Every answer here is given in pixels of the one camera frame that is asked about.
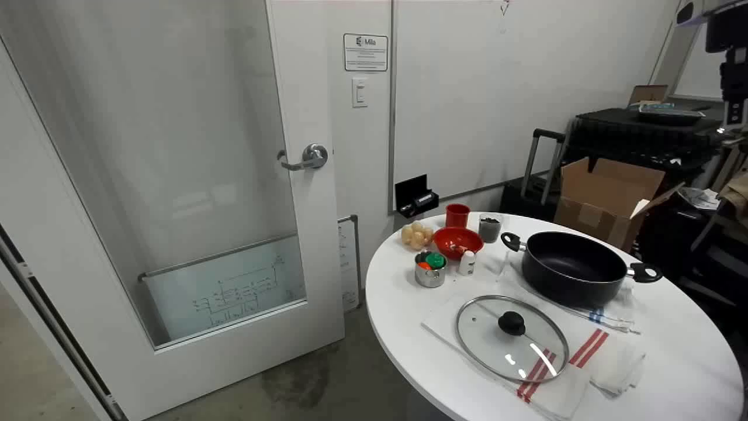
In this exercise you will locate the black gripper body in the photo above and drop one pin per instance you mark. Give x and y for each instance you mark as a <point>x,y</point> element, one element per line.
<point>734,72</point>

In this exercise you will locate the round glass pot lid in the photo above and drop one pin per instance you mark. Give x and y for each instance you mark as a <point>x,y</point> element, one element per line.
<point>498,342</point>

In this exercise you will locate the black chair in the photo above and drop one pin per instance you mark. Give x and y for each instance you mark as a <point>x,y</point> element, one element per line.
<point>669,235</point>

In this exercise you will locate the brown cardboard box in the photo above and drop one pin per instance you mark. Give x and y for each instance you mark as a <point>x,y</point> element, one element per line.
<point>604,195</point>

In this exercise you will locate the white towel with blue stripes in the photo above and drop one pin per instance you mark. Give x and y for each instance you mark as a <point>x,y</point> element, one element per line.
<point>614,318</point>

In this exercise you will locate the clear cup with dark contents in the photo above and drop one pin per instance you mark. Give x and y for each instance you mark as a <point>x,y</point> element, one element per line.
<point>488,230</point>

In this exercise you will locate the red mug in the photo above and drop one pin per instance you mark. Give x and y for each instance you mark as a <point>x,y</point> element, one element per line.
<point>457,215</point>

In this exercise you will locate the white towel with red stripes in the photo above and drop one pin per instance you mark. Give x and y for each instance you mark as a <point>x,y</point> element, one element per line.
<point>562,398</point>
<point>614,366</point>

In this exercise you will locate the red bowl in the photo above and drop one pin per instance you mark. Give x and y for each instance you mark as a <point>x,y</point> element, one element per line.
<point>457,242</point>

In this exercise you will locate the small white bottle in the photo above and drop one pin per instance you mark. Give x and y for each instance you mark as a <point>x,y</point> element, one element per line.
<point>466,263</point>

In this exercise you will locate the black laptop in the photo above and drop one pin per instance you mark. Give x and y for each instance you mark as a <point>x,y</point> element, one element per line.
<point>412,195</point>

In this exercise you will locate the pale yellow food pieces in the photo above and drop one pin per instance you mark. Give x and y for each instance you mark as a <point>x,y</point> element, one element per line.
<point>417,235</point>

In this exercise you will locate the metal cup with colourful items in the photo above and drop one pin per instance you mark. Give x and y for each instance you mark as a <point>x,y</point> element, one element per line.
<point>427,270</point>

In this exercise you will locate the white leaning board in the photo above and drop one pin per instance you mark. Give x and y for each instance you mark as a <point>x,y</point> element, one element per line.
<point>346,265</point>

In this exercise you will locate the large wall whiteboard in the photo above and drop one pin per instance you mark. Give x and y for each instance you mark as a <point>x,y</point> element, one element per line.
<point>528,94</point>

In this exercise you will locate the white wall sign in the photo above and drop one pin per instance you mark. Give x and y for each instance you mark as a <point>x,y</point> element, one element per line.
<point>364,52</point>

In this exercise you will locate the white light switch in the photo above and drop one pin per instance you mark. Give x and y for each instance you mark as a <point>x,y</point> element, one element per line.
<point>357,92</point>

